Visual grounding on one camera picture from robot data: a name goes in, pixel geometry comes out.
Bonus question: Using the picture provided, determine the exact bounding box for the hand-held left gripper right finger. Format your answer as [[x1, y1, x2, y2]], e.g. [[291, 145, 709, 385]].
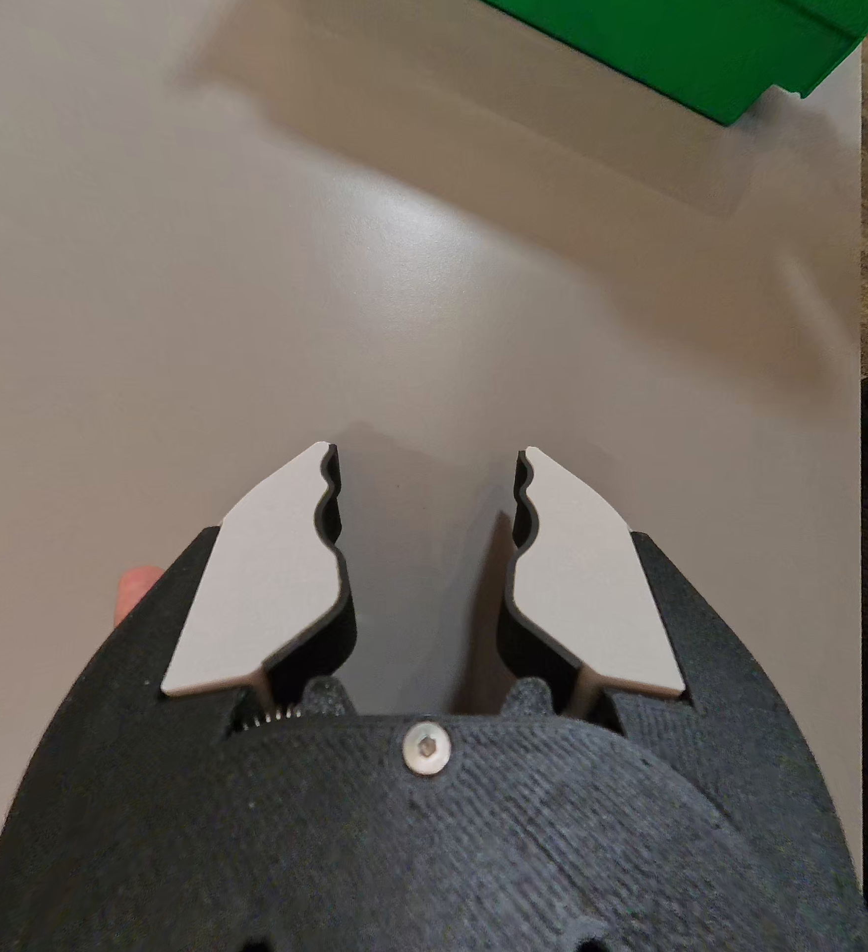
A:
[[495, 445, 687, 721]]

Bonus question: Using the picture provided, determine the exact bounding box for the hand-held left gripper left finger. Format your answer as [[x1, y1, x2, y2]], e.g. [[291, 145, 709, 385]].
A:
[[159, 441, 359, 715]]

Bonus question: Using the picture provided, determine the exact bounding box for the green plastic bin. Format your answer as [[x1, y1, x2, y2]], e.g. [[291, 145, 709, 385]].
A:
[[478, 0, 868, 126]]

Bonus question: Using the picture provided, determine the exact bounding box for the grey desk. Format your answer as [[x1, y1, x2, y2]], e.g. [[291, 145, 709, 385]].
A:
[[0, 0, 868, 952]]

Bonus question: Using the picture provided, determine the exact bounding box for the person's left hand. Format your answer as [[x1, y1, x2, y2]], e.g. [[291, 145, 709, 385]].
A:
[[113, 565, 166, 628]]

